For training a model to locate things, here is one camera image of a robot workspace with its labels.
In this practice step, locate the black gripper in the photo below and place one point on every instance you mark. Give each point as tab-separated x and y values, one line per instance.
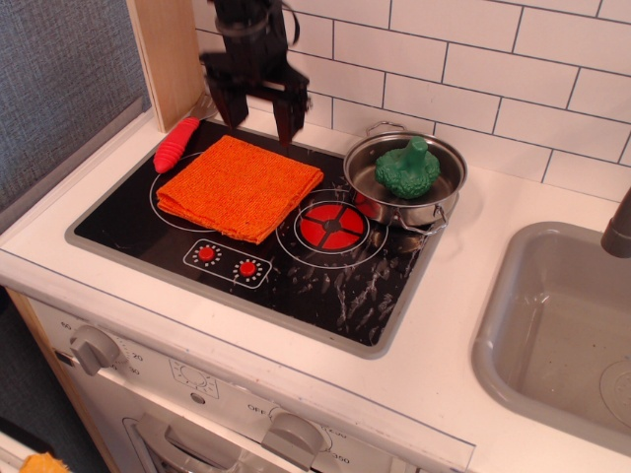
254	63

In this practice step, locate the orange cloth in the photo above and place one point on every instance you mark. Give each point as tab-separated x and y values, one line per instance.
238	189

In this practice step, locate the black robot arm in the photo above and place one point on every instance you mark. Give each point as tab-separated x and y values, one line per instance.
249	10

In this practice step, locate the black toy stove top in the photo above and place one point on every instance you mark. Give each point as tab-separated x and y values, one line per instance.
327	271

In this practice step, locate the silver metal pot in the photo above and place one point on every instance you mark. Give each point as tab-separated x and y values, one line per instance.
426	215

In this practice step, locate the green toy broccoli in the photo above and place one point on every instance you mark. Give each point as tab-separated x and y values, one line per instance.
408	172

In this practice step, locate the grey left oven knob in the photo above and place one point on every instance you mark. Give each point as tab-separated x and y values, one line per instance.
93	349

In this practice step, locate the grey oven knob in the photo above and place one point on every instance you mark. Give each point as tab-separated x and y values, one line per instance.
93	349
293	439

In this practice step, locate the grey right oven knob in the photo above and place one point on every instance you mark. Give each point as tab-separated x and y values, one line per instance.
293	439

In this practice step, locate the grey plastic sink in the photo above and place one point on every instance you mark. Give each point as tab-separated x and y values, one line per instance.
554	341

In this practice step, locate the grey faucet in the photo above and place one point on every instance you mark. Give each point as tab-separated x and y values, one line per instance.
616	239

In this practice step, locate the yellow object at corner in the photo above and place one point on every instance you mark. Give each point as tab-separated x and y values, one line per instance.
43	463

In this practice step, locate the red handled metal spatula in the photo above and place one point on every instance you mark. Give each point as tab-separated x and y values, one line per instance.
171	149

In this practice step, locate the oven door handle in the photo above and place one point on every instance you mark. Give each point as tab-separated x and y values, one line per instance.
180	446

